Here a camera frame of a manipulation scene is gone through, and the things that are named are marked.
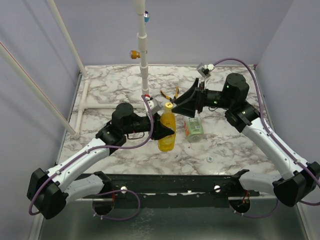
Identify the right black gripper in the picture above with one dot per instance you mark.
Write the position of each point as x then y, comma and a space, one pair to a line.
200, 99

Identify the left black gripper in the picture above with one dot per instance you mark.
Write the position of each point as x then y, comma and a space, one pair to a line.
160, 130

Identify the yellow drink bottle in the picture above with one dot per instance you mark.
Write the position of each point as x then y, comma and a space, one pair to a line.
168, 121

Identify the yellow bottle cap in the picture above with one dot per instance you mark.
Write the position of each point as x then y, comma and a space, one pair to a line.
168, 106

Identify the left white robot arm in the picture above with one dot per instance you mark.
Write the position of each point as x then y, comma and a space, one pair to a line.
50, 190

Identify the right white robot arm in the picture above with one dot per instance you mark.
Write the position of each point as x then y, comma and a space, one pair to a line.
297, 177

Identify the green label bottle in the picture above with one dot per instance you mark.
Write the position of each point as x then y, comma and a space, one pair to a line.
193, 129

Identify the white green bottle cap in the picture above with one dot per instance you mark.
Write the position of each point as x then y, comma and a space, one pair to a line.
209, 159

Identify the yellow cap on pipe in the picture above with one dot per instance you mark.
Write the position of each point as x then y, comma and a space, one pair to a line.
134, 54

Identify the blue cap on pipe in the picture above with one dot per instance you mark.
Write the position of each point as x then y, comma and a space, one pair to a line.
146, 16

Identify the left diagonal white pipe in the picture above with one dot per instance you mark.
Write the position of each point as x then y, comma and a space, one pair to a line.
15, 65

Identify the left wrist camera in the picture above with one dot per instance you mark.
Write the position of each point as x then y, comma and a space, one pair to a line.
151, 103

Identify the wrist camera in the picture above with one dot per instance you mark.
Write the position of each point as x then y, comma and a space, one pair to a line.
151, 103
205, 71

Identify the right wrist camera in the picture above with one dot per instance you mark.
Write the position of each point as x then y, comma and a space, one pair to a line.
205, 71

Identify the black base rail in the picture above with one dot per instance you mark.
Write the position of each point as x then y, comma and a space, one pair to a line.
173, 191

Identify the white pvc pipe frame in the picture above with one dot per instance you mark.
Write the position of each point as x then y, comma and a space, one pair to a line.
140, 8

